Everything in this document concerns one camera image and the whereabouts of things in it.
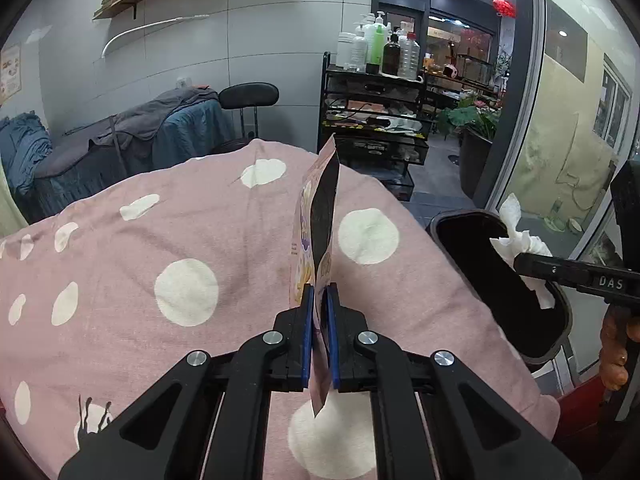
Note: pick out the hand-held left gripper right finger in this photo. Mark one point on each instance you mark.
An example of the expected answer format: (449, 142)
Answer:
(332, 342)

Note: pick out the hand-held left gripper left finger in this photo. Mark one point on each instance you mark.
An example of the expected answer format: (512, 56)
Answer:
(307, 332)

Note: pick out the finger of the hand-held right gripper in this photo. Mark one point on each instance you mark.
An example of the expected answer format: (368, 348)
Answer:
(560, 270)

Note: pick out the white tissue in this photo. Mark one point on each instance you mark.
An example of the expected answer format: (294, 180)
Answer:
(525, 247)

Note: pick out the black trash bin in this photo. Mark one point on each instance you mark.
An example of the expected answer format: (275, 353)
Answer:
(475, 280)

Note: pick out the pink printed snack packet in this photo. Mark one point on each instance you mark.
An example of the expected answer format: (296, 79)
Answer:
(322, 220)

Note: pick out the person's right hand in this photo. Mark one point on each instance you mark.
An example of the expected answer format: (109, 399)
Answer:
(612, 360)

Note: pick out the dark plant pot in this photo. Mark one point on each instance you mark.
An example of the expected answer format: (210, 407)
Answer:
(475, 165)

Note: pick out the red panel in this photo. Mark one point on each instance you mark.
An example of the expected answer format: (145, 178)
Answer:
(585, 410)

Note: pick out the pink polka-dot blanket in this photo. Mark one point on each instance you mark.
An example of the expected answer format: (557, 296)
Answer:
(200, 220)

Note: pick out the black mesh trolley cart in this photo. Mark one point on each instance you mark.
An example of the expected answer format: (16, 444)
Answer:
(380, 150)

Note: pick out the pink helmet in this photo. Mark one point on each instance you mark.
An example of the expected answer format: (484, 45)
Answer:
(452, 71)

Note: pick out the massage bed with blue cover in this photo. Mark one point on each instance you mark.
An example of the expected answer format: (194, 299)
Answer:
(190, 130)

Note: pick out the black salon chair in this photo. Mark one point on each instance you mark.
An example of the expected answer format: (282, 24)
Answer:
(247, 95)

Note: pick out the red hanging ornament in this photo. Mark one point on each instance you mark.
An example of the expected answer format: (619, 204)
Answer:
(504, 7)

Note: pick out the clear plastic bottle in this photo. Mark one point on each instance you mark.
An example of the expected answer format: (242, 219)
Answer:
(409, 57)

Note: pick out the grey blanket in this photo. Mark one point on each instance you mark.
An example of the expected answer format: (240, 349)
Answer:
(150, 120)

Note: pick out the dark brown bottle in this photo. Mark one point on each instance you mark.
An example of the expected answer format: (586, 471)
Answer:
(391, 57)

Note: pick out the small black jar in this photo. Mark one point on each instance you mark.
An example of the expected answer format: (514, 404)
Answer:
(373, 68)

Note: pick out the white jar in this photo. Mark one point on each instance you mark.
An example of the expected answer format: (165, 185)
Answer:
(345, 52)

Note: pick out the white pump bottle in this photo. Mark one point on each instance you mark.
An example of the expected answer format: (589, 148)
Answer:
(359, 50)

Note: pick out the green pump bottle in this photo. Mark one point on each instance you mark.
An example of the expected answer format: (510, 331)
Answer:
(376, 40)

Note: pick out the light green cloth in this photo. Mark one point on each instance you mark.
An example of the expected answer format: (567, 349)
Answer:
(10, 205)

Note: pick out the white curved pipe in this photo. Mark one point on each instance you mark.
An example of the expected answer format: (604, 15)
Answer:
(145, 27)

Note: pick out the grey door frame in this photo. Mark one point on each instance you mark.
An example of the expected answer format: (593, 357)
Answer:
(515, 110)

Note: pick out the white wall socket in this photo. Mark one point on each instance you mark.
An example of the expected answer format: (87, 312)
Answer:
(185, 82)

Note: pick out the wall poster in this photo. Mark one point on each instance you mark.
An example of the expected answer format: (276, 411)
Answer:
(10, 72)

